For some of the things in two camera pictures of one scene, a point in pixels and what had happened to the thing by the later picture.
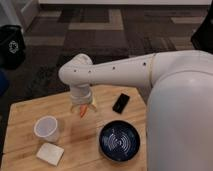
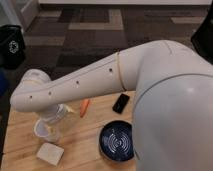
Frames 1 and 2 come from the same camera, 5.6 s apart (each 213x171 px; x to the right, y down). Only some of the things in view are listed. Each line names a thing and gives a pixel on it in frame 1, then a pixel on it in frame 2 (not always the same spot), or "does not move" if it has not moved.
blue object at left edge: [4, 85] does not move
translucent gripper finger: [92, 105] → [69, 108]
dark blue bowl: [119, 140] does not move
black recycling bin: [12, 47] does not move
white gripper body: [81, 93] → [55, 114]
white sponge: [50, 153] does not move
